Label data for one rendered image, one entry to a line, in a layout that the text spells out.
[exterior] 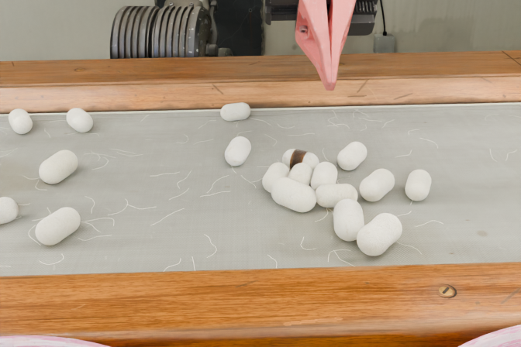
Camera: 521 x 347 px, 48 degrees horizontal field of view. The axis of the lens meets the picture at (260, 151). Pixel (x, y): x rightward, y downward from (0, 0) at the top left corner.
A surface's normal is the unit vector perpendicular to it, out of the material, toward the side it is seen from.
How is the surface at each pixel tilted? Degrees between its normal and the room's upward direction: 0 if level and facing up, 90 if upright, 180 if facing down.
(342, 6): 61
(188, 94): 45
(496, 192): 0
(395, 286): 0
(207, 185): 0
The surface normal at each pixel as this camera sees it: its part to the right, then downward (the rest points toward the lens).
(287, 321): -0.01, -0.89
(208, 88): 0.01, -0.31
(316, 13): 0.02, -0.04
